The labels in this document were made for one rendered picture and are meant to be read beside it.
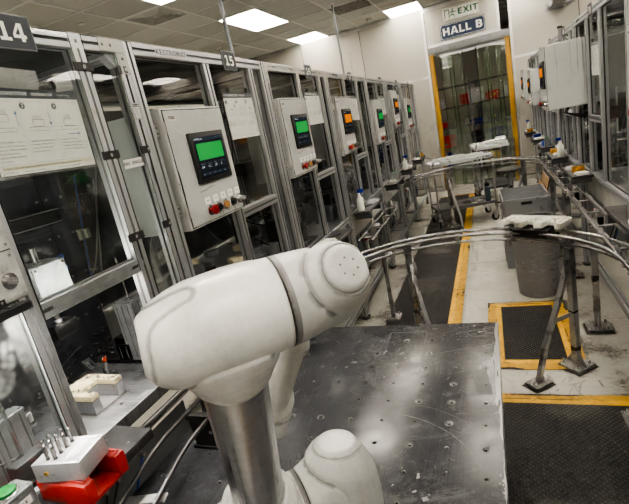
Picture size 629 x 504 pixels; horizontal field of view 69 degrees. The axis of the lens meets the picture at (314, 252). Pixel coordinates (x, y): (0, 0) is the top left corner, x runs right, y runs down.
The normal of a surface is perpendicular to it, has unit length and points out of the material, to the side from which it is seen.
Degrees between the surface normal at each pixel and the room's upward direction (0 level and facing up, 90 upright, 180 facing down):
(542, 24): 90
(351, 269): 61
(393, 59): 90
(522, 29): 90
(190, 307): 46
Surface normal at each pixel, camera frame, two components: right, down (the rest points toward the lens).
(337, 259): 0.44, -0.35
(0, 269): 0.92, -0.09
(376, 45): -0.33, 0.31
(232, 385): 0.31, 0.64
